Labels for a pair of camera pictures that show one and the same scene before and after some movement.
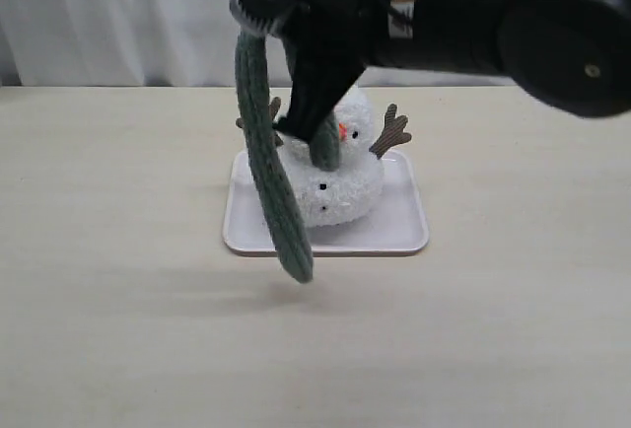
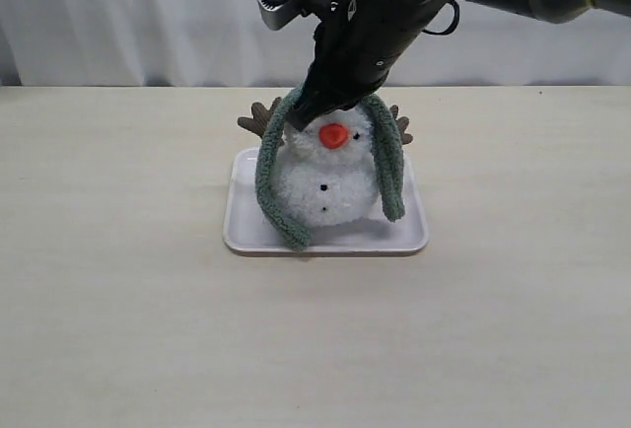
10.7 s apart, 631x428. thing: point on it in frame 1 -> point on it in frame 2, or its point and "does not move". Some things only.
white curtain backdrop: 140,21 does not move
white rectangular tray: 397,225 does not move
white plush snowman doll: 352,190 does not move
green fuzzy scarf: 265,148 -> 383,132
